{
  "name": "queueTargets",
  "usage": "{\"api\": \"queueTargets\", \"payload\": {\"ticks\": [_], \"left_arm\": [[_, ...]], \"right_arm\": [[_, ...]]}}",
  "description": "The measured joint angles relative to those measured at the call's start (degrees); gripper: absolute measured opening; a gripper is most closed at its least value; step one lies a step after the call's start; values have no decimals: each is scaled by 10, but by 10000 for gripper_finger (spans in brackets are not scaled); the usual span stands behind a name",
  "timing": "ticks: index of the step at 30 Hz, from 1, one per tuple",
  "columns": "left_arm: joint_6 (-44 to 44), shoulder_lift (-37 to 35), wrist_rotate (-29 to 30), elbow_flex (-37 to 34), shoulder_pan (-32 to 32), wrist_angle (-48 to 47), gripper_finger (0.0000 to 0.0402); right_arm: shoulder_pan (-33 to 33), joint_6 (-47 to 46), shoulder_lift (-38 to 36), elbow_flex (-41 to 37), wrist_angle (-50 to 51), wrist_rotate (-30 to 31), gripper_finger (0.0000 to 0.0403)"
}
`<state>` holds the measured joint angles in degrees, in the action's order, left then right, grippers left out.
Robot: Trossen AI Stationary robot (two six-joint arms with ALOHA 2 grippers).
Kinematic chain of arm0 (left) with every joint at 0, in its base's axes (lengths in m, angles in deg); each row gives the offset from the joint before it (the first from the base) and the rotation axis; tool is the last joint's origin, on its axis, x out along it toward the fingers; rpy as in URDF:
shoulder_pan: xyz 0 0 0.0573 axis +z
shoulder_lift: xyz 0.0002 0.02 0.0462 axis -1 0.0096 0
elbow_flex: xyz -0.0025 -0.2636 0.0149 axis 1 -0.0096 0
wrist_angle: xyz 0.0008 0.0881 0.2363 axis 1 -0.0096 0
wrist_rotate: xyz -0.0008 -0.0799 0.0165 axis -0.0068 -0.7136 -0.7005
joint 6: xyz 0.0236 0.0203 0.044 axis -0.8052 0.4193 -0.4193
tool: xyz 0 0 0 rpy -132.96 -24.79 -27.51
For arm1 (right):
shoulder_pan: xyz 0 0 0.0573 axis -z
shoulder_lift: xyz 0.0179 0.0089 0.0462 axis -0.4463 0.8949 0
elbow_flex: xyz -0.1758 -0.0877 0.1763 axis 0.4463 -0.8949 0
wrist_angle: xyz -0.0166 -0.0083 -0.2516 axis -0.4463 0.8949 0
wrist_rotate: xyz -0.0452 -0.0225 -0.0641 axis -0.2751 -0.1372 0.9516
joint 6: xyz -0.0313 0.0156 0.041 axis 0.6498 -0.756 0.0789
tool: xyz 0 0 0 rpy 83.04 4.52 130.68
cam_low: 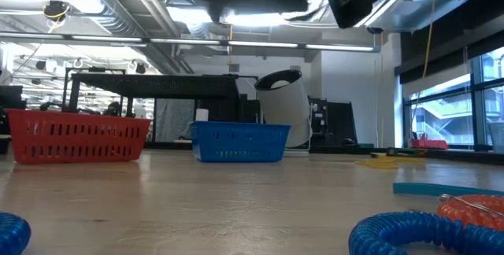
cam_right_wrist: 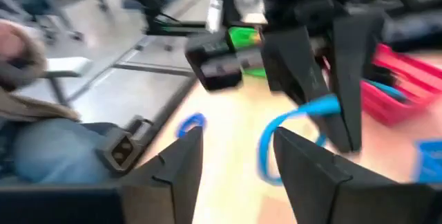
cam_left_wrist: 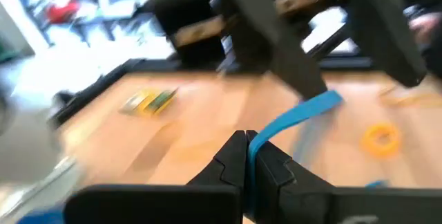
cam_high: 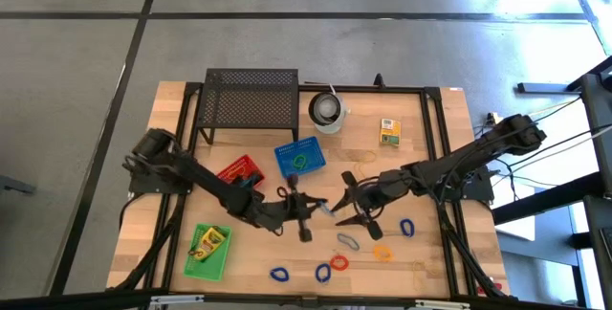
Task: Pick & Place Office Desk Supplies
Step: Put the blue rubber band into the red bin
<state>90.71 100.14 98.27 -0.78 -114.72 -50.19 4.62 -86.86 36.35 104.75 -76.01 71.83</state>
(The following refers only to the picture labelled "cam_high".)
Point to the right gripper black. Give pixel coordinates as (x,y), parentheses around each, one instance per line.
(382,188)

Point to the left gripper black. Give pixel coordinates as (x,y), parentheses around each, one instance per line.
(291,209)

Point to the teal rubber band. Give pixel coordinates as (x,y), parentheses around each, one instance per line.
(329,209)
(340,238)

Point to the green coil wristband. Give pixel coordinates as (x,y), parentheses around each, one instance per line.
(294,161)

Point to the red-orange coil wristband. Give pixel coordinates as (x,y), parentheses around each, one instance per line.
(332,262)

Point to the yellow rubber band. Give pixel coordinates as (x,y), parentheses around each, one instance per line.
(365,153)
(415,274)

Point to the blue coil wristband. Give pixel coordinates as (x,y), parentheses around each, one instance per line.
(401,228)
(317,273)
(271,274)

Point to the small yellow green box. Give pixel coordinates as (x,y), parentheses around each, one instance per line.
(389,133)

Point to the large yellow green crayon box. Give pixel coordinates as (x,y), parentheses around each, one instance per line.
(210,242)

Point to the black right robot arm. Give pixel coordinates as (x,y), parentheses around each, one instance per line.
(459,166)

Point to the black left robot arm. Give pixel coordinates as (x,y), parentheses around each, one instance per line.
(205,181)

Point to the black desk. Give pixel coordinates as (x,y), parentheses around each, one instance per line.
(597,109)

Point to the blue plastic basket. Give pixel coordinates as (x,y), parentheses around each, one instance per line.
(313,154)

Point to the orange coil wristband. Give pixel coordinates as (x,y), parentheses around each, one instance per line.
(375,253)

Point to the red plastic basket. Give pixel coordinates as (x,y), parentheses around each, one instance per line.
(234,164)

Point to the green plastic basket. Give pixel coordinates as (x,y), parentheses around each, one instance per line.
(215,267)

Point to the black metal mesh shelf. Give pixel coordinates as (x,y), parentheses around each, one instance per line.
(248,99)

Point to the black clamp knob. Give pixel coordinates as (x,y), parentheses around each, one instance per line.
(379,81)

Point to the white power strip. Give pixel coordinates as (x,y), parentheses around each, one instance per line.
(492,119)

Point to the black rig crossbar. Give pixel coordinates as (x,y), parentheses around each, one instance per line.
(72,301)

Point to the grey chair base leg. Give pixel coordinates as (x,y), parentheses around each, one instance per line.
(12,183)

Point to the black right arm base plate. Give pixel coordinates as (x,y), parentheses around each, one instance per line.
(478,192)

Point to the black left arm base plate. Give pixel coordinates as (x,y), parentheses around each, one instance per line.
(143,185)

